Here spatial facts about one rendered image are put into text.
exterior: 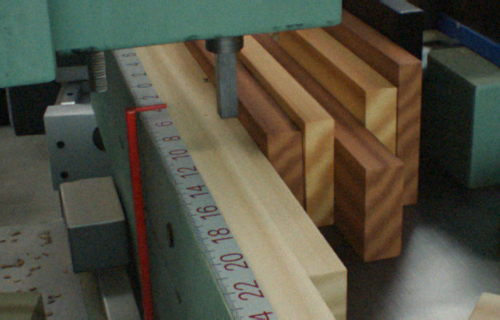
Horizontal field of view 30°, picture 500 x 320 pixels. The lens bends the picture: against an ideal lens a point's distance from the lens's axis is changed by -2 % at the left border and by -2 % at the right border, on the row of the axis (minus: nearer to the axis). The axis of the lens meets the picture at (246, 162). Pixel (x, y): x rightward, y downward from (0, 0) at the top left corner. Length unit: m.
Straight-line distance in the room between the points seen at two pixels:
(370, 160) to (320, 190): 0.04
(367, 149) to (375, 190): 0.02
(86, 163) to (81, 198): 0.40
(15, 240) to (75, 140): 0.34
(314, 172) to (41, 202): 2.21
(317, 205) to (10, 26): 0.18
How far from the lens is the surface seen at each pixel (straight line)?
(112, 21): 0.42
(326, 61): 0.51
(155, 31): 0.42
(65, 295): 0.62
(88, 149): 1.03
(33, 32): 0.38
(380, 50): 0.48
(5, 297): 0.55
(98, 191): 0.64
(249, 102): 0.49
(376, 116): 0.47
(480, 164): 0.51
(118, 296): 0.59
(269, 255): 0.34
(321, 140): 0.45
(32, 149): 3.02
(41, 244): 0.69
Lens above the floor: 1.12
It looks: 24 degrees down
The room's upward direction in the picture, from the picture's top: 2 degrees counter-clockwise
